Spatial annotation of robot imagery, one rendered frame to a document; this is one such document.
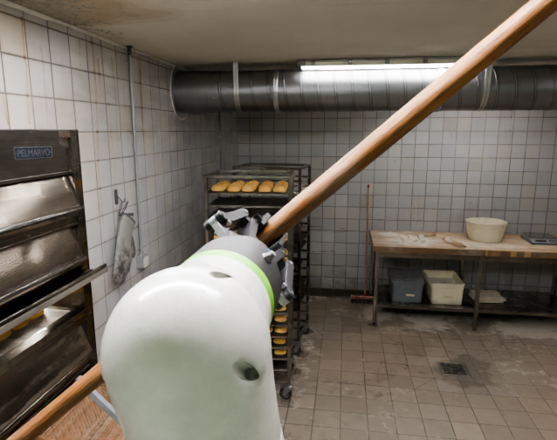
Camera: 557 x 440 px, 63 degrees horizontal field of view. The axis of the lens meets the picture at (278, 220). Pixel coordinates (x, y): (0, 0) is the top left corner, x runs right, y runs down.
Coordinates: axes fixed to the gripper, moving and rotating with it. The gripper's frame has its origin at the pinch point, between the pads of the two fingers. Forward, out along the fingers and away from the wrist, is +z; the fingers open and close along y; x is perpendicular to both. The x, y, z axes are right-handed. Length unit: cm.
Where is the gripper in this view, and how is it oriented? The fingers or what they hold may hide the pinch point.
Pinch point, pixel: (267, 235)
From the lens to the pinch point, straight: 64.0
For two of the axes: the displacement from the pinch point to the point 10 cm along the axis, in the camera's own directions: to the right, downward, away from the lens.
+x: 7.5, -6.3, -2.2
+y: 6.5, 7.6, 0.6
